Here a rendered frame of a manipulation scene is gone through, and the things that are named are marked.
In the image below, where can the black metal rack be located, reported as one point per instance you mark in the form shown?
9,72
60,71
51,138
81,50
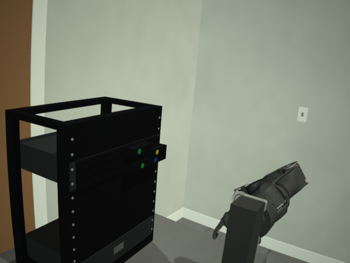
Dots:
105,167

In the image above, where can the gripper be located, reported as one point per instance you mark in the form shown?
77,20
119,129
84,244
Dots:
223,222

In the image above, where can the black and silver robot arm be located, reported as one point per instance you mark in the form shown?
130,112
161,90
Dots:
273,191

